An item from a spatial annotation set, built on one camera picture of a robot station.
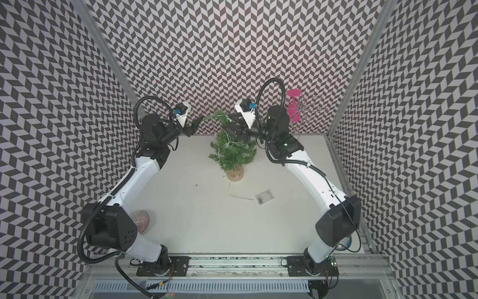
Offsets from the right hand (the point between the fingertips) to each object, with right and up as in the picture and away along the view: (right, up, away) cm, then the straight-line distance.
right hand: (227, 123), depth 66 cm
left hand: (-14, +7, +9) cm, 18 cm away
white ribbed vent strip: (-10, -61, +4) cm, 62 cm away
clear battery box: (+15, -33, +26) cm, 45 cm away
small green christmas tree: (0, -11, +13) cm, 17 cm away
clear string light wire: (-5, -10, +12) cm, 16 cm away
